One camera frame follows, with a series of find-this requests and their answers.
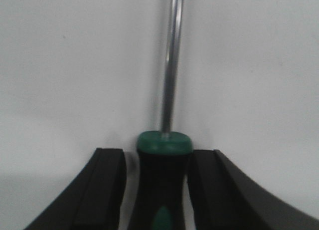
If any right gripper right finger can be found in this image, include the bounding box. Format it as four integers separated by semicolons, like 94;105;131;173
187;150;319;230

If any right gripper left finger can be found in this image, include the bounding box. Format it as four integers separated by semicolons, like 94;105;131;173
26;148;127;230

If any green black screwdriver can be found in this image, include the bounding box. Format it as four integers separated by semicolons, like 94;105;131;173
128;0;193;230

